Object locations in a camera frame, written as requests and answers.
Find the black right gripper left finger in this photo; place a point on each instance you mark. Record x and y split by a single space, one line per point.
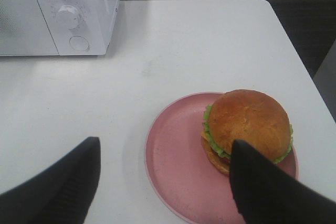
62 193

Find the white microwave door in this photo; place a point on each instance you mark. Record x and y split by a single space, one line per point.
24 31

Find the round white door button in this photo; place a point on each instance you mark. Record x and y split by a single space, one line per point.
79 43

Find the burger with lettuce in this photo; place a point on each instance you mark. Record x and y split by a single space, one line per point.
247 115

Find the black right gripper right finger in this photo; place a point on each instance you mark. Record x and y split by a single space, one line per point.
263 193

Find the white timer knob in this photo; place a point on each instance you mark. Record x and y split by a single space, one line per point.
68 16

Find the pink round plate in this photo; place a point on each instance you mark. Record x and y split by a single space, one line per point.
179 170

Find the white microwave oven body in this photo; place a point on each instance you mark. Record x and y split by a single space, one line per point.
97 18

